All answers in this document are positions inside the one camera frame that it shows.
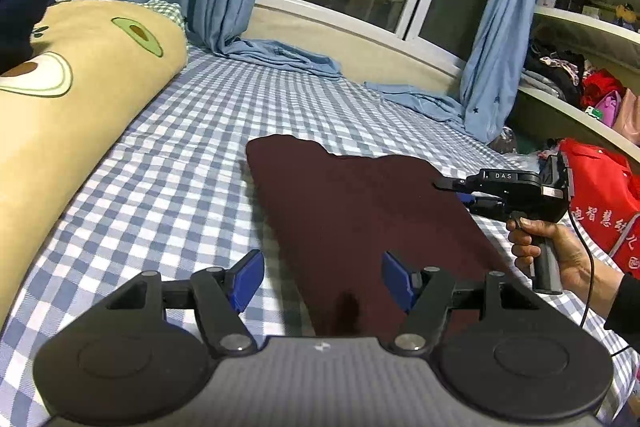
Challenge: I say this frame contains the dark navy cloth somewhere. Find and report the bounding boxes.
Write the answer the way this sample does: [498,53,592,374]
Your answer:
[0,0,69,76]

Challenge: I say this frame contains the red cloth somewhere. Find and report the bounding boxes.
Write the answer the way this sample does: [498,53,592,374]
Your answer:
[581,68,627,108]

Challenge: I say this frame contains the person's right forearm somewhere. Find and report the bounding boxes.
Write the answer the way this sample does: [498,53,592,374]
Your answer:
[603,273,640,354]

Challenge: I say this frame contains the green checked cloth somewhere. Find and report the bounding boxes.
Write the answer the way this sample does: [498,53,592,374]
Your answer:
[142,0,185,26]

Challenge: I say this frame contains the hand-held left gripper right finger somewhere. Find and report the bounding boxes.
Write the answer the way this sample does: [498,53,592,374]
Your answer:
[381,251,544,356]

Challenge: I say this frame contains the person's right hand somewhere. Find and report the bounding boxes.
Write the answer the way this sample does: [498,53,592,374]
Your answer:
[506,217,626,296]

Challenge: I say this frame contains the dark red garment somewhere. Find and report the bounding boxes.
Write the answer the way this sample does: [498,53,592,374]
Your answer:
[245,134,521,338]

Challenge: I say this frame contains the white wardrobe shelf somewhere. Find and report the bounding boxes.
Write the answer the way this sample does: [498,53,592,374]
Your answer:
[505,0,640,168]

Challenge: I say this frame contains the yellow avocado print pillow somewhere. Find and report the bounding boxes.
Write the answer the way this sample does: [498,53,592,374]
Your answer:
[0,0,190,323]

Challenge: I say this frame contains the red fabric bag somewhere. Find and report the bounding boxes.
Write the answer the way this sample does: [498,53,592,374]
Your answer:
[556,138,640,279]

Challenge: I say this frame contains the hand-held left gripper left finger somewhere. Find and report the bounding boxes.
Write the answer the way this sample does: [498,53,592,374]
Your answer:
[105,249,266,356]

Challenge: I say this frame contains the pink bag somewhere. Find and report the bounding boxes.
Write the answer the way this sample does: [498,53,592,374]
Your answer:
[601,89,627,128]

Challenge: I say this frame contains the dark floral clothes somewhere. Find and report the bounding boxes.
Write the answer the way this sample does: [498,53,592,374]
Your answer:
[524,38,585,98]

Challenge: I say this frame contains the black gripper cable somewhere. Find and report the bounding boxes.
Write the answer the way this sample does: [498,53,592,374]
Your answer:
[569,214,632,357]

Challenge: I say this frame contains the blue checked bed sheet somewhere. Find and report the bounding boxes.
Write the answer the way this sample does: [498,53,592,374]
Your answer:
[0,44,640,427]

